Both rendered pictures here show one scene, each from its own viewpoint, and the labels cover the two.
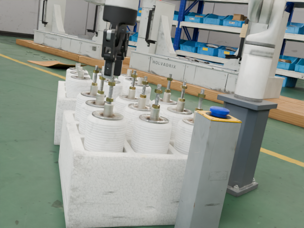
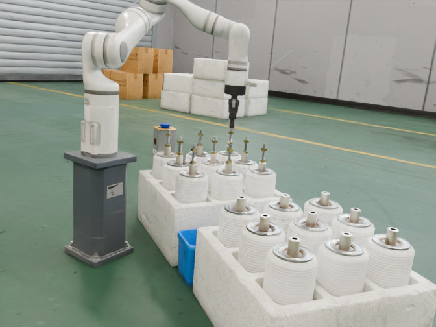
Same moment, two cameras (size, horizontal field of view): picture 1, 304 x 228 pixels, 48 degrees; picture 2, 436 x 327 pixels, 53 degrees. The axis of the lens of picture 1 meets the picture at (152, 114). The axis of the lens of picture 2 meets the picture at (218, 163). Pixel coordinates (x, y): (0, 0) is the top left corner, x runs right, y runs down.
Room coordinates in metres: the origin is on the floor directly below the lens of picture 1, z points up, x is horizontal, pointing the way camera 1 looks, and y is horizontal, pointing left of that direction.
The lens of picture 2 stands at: (2.32, -0.10, 0.60)
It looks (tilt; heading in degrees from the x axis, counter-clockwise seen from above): 14 degrees down; 174
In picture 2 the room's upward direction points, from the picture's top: 5 degrees clockwise
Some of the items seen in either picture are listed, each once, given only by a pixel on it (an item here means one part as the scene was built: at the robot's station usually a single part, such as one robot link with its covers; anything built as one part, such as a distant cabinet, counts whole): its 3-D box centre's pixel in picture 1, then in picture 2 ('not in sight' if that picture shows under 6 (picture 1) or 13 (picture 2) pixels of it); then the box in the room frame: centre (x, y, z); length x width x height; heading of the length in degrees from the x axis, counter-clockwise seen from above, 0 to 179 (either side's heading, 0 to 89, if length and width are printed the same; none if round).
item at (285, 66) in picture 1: (285, 62); not in sight; (5.48, -1.95, 0.36); 0.50 x 0.38 x 0.21; 138
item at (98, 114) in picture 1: (107, 116); (229, 153); (0.78, 0.10, 0.25); 0.08 x 0.08 x 0.01
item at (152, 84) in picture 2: not in sight; (146, 85); (-3.22, -0.48, 0.15); 0.30 x 0.24 x 0.30; 48
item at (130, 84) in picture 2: not in sight; (126, 85); (-2.97, -0.70, 0.15); 0.30 x 0.24 x 0.30; 47
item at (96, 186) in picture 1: (133, 161); (209, 208); (0.93, 0.03, 0.09); 0.39 x 0.39 x 0.18; 20
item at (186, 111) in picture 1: (179, 111); (178, 163); (0.97, -0.08, 0.25); 0.08 x 0.08 x 0.01
